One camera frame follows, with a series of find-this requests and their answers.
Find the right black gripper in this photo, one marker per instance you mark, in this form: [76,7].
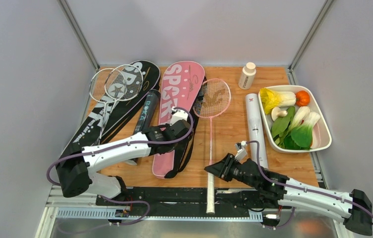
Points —
[222,169]

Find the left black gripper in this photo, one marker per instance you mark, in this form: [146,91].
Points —
[168,125]

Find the black shuttlecock tube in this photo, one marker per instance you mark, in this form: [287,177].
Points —
[148,110]

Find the white shuttlecock tube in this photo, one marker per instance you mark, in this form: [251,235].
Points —
[255,130]

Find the pink racket cover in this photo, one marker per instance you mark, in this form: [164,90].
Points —
[181,83]

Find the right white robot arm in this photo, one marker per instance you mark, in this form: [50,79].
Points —
[353,209]

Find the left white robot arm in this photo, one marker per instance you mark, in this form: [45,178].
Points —
[79,173]

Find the black racket cover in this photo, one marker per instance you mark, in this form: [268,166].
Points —
[89,130]

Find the green leaf vegetable toy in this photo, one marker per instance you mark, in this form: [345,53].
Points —
[281,124]

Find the white racket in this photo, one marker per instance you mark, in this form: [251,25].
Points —
[97,93]
[123,84]

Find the mushroom toy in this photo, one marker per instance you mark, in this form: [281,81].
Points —
[277,112]

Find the yellow napa cabbage toy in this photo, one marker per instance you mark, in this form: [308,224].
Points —
[271,99]

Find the white plastic tray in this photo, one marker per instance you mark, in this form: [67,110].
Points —
[321,137]

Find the bok choy toy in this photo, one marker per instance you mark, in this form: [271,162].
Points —
[302,134]

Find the white racket outer left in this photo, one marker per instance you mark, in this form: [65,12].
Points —
[97,93]

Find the beige plastic bottle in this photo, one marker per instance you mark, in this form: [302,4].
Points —
[247,76]

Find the orange tomato toy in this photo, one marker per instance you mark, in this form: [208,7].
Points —
[302,98]

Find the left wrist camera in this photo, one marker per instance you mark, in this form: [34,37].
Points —
[178,114]

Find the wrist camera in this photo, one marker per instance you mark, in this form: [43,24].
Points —
[178,114]
[241,148]

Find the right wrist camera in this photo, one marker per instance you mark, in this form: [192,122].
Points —
[241,148]

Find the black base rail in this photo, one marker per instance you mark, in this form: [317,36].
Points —
[192,202]

